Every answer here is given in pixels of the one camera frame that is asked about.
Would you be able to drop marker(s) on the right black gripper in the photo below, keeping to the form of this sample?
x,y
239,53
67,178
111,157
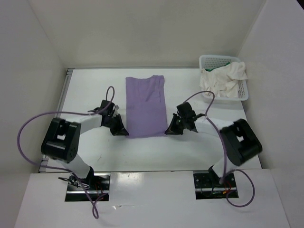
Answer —
x,y
172,129

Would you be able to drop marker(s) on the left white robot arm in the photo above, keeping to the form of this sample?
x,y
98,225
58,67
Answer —
x,y
62,139

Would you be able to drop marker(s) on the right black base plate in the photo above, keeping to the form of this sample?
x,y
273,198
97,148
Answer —
x,y
205,189

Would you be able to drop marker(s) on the purple t shirt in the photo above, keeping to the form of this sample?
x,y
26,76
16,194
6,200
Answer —
x,y
146,114

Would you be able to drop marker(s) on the cream t shirt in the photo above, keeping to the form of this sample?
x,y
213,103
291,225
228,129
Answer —
x,y
224,81

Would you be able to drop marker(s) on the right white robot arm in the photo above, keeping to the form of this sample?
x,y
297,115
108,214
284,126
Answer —
x,y
239,142

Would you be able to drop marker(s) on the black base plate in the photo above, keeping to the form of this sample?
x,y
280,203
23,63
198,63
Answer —
x,y
99,190
205,189

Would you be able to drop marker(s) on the white perforated plastic basket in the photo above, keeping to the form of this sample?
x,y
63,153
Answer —
x,y
212,61

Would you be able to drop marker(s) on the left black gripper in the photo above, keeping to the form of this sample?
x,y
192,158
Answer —
x,y
120,130

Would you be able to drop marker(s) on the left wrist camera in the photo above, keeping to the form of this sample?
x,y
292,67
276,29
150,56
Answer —
x,y
116,108

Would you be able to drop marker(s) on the green t shirt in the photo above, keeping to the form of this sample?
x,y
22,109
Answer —
x,y
209,70

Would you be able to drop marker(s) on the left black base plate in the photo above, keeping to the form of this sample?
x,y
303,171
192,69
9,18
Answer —
x,y
99,190

